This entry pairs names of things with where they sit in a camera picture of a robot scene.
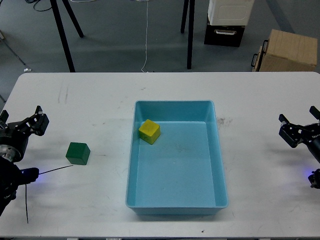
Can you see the thin black cable tie vertical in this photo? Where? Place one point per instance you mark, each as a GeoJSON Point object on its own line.
{"type": "Point", "coordinates": [26, 204]}

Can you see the thin black cable tie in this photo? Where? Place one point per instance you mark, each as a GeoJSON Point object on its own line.
{"type": "Point", "coordinates": [52, 170]}

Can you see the black storage box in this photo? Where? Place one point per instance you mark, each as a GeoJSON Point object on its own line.
{"type": "Point", "coordinates": [224, 35]}

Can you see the green wooden block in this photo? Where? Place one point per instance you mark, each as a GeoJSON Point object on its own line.
{"type": "Point", "coordinates": [78, 153]}

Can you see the wooden box with handles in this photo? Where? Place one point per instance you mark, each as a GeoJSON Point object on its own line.
{"type": "Point", "coordinates": [286, 52]}

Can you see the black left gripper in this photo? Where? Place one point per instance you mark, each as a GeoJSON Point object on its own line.
{"type": "Point", "coordinates": [14, 136]}

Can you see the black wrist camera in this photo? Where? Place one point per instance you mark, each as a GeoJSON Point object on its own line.
{"type": "Point", "coordinates": [29, 175]}

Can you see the yellow wooden block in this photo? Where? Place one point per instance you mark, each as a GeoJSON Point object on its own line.
{"type": "Point", "coordinates": [149, 131]}

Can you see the black table leg right inner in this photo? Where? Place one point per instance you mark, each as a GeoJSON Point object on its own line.
{"type": "Point", "coordinates": [184, 16]}

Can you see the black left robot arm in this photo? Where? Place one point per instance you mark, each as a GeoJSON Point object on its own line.
{"type": "Point", "coordinates": [10, 177]}

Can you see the black table leg left inner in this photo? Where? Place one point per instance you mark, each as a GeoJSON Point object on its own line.
{"type": "Point", "coordinates": [73, 18]}

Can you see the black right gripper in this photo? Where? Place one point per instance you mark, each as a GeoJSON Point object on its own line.
{"type": "Point", "coordinates": [294, 134]}

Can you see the blue plastic bin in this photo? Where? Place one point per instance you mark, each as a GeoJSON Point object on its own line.
{"type": "Point", "coordinates": [182, 173]}

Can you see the black table leg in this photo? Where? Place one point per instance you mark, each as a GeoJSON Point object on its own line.
{"type": "Point", "coordinates": [62, 35]}
{"type": "Point", "coordinates": [73, 18]}
{"type": "Point", "coordinates": [184, 16]}
{"type": "Point", "coordinates": [191, 17]}

